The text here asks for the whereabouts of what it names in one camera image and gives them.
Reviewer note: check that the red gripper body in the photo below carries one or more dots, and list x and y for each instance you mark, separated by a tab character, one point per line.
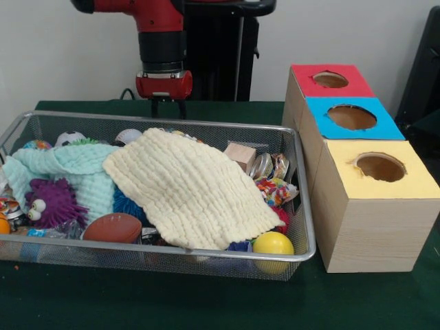
163	85

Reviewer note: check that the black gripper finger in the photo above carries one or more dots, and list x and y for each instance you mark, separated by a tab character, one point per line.
182	108
155	108

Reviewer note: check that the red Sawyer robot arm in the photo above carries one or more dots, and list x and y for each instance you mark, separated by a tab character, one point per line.
161	41

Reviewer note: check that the clear mesh bin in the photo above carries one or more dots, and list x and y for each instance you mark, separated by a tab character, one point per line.
103	265

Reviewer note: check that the white ball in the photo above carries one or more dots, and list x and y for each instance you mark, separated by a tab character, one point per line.
128	136

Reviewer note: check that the small wooden block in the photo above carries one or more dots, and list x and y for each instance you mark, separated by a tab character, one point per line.
240	155

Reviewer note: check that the cream yellow cloth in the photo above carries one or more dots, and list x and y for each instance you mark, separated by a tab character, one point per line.
192	189

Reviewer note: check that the small soccer ball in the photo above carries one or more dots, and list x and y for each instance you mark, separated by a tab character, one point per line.
70	138

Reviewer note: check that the mint green cloth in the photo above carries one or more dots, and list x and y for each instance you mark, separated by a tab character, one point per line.
75	165

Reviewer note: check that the colourful crinkly packet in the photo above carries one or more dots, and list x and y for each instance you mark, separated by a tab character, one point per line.
276	191

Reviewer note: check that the brown toy football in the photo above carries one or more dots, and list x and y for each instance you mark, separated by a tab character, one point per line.
112	228

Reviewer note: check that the purple spiky toy with eyes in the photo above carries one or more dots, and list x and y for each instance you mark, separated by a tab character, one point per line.
58	203

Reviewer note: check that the yellow ball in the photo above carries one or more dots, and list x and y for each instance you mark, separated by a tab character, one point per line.
273	243

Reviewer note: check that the orange toy basketball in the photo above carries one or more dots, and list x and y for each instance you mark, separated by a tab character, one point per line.
3	225

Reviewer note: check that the dark green table cloth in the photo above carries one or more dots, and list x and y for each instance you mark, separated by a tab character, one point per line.
206	302

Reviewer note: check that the black chair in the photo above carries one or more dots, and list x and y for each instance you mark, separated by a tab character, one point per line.
423	75

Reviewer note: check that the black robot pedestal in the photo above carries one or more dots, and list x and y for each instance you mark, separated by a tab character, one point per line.
227	62

